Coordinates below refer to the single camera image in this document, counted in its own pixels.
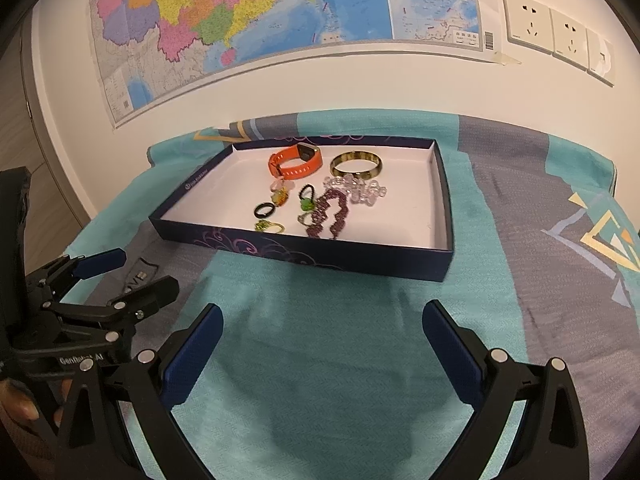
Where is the purple bead bracelet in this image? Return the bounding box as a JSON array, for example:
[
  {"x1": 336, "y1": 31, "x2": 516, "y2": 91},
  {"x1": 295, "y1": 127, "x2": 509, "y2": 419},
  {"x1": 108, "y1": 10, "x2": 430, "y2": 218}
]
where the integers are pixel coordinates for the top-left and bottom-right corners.
[{"x1": 305, "y1": 190, "x2": 351, "y2": 241}]

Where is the teal grey patterned blanket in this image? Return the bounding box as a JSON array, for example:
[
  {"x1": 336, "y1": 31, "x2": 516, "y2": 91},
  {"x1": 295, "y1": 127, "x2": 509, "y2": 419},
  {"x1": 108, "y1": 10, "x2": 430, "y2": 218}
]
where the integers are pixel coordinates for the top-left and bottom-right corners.
[{"x1": 65, "y1": 110, "x2": 640, "y2": 480}]

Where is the white wall switch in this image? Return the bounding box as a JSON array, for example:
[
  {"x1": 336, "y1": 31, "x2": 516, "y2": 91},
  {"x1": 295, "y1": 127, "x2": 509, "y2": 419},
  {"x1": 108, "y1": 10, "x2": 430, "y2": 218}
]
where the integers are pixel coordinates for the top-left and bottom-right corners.
[{"x1": 586, "y1": 29, "x2": 616, "y2": 87}]

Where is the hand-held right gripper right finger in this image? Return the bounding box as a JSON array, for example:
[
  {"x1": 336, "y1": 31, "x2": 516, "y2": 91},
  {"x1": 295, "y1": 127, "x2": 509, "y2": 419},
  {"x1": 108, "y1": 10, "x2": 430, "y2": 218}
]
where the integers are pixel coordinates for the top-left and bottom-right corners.
[{"x1": 422, "y1": 300, "x2": 598, "y2": 480}]

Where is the orange smart watch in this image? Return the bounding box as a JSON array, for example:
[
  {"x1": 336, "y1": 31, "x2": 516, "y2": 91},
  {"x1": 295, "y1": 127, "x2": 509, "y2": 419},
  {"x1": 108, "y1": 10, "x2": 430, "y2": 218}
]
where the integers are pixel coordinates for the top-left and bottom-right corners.
[{"x1": 267, "y1": 142, "x2": 322, "y2": 181}]

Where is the colourful wall map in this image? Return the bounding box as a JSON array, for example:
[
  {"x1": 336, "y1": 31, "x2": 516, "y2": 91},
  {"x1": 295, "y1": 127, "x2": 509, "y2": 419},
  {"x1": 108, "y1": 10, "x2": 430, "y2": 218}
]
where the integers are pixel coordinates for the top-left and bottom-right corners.
[{"x1": 89, "y1": 0, "x2": 498, "y2": 128}]

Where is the white wall socket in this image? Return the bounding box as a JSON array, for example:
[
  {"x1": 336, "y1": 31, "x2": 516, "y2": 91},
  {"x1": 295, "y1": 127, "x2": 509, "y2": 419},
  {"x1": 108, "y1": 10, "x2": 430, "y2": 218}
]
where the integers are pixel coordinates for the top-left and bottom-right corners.
[
  {"x1": 501, "y1": 0, "x2": 555, "y2": 53},
  {"x1": 549, "y1": 7, "x2": 591, "y2": 72}
]

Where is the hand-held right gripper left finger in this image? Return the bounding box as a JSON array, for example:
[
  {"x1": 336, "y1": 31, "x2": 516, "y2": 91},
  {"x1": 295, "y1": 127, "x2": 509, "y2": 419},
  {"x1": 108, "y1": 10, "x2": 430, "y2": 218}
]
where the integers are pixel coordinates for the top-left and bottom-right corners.
[{"x1": 52, "y1": 302, "x2": 226, "y2": 480}]

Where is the person's left hand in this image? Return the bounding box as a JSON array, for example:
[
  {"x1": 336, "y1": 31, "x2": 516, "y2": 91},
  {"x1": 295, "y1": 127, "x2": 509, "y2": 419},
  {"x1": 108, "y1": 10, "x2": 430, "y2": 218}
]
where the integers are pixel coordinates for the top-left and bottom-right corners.
[{"x1": 0, "y1": 379, "x2": 72, "y2": 438}]

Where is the dark blue box tray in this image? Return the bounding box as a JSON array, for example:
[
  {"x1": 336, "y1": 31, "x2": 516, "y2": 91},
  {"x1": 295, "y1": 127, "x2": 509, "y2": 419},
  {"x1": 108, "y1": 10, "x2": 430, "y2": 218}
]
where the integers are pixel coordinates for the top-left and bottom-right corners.
[{"x1": 148, "y1": 136, "x2": 455, "y2": 283}]

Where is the clear crystal bead bracelet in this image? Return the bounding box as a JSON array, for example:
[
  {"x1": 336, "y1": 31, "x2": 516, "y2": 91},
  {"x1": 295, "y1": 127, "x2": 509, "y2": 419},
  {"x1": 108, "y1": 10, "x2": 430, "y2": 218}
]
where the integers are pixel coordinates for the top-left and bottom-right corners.
[{"x1": 322, "y1": 174, "x2": 388, "y2": 206}]

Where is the wooden door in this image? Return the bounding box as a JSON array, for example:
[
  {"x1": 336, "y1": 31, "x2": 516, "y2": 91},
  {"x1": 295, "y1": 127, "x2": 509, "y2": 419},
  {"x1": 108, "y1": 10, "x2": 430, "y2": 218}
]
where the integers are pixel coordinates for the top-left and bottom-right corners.
[{"x1": 0, "y1": 25, "x2": 96, "y2": 266}]

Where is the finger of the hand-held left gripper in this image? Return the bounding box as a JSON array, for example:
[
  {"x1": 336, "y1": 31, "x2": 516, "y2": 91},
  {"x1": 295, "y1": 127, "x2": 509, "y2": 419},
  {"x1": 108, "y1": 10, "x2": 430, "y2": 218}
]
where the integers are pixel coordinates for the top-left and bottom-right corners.
[
  {"x1": 25, "y1": 247, "x2": 127, "y2": 307},
  {"x1": 42, "y1": 275, "x2": 180, "y2": 356}
]

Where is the tortoise green bangle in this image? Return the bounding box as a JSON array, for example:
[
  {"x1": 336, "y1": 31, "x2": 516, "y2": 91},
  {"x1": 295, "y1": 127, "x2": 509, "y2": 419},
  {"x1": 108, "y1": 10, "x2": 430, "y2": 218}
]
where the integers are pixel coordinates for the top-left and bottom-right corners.
[{"x1": 330, "y1": 152, "x2": 384, "y2": 178}]

